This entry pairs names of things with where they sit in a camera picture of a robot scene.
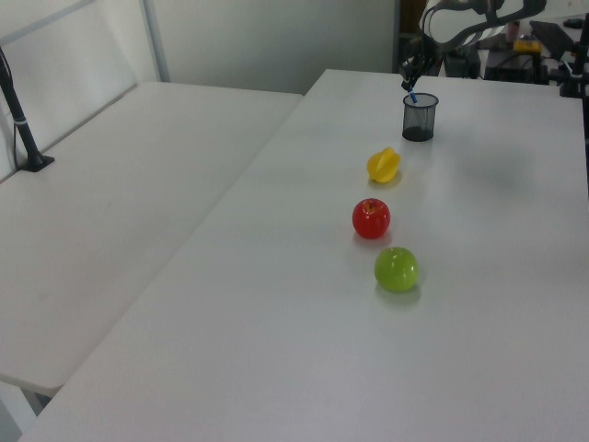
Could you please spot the black equipment box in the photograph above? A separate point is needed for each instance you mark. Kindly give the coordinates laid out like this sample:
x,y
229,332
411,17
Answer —
x,y
515,66

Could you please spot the black clamp camera stand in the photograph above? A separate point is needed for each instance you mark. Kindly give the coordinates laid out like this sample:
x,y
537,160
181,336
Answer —
x,y
574,76

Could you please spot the yellow box device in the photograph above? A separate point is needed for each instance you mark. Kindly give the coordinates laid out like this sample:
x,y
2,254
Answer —
x,y
527,45

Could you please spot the green toy apple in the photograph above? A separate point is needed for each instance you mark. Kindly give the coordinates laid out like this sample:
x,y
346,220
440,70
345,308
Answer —
x,y
396,270

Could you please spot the red toy apple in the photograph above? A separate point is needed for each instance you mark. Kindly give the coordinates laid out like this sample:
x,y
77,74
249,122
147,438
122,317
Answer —
x,y
371,219

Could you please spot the yellow toy starfruit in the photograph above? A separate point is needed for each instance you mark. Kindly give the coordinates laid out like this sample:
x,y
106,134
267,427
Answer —
x,y
383,166

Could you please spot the white partition panel, metal frame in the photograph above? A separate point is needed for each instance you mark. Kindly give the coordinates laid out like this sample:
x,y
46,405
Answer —
x,y
69,60

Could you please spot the pink cup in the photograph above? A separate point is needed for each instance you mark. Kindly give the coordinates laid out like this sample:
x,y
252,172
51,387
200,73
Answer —
x,y
513,30

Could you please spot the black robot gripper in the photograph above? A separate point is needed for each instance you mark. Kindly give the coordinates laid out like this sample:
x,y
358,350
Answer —
x,y
419,53

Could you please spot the black mesh pen cup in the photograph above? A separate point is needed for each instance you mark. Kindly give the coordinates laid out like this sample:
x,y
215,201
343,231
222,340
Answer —
x,y
419,120

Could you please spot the black pole with square base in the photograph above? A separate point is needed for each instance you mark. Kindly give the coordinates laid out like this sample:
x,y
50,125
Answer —
x,y
24,133

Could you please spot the blue and white marker pen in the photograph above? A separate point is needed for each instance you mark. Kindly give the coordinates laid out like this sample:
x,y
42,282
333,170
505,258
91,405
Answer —
x,y
412,96

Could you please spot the white side table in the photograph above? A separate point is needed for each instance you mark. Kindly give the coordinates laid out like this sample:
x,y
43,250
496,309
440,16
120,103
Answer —
x,y
129,193

